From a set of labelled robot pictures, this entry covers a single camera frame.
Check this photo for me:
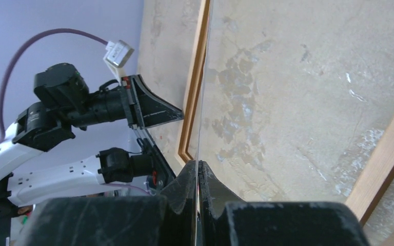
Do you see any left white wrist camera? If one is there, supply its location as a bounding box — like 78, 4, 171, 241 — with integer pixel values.
103, 40, 134, 82

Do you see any wooden picture frame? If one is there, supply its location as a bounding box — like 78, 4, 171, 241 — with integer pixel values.
175, 0, 394, 246

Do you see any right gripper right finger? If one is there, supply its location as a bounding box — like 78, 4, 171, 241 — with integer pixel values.
198, 161, 369, 245

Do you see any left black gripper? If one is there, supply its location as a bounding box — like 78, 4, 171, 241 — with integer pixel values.
81, 74, 184, 130

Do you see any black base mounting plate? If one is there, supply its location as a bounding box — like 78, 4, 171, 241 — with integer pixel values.
0, 130, 174, 245

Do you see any clear glass pane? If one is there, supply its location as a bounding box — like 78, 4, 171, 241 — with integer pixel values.
193, 0, 394, 246

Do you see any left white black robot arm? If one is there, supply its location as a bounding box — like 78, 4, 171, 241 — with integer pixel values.
0, 63, 184, 218

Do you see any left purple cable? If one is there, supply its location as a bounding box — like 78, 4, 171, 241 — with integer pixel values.
0, 28, 150, 198

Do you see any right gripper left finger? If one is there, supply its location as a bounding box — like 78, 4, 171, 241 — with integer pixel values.
16, 161, 196, 245

